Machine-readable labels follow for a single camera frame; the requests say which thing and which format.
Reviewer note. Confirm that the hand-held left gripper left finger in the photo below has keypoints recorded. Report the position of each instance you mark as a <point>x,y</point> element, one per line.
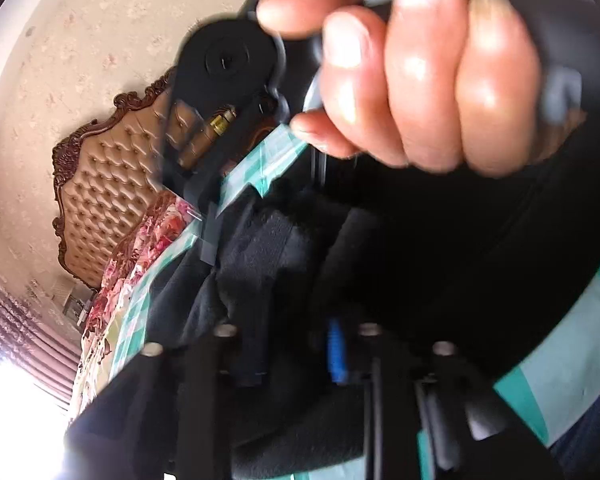
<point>210,390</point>

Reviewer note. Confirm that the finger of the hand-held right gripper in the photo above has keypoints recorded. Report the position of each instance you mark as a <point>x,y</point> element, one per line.
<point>187,160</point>

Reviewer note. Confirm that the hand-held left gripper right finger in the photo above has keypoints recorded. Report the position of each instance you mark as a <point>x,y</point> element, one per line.
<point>336,355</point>

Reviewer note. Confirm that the black pants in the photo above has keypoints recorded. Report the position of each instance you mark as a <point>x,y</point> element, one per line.
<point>290,270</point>

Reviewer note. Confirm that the person's right hand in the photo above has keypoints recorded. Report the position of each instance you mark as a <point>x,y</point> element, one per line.
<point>420,85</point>

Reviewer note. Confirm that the tufted leather bed headboard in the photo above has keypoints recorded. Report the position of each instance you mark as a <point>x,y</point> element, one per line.
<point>110,200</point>

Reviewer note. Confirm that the floral bed quilt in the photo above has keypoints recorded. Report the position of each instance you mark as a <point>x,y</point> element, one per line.
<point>150,240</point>

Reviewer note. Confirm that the pink striped curtain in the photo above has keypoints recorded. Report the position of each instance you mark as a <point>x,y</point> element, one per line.
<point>25,320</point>

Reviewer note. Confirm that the black garment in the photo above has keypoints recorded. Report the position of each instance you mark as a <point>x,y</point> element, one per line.
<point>555,360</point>

